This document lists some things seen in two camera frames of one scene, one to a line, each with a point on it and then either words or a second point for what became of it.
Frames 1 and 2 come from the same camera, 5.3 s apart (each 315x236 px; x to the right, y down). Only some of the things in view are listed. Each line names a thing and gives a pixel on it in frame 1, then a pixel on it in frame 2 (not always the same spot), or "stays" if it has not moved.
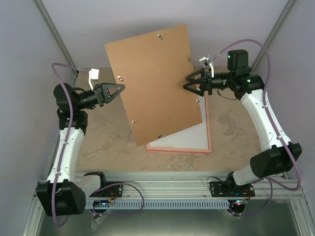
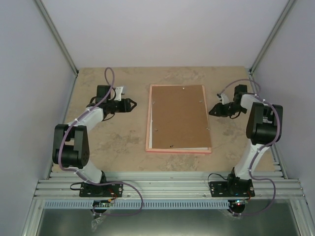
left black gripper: (103, 95) to (126, 106)
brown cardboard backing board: (153, 68) to (179, 117)
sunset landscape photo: (194, 137) to (150, 139)
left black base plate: (114, 191) stays
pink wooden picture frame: (208, 151) stays
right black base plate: (227, 189) stays
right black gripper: (206, 84) to (220, 111)
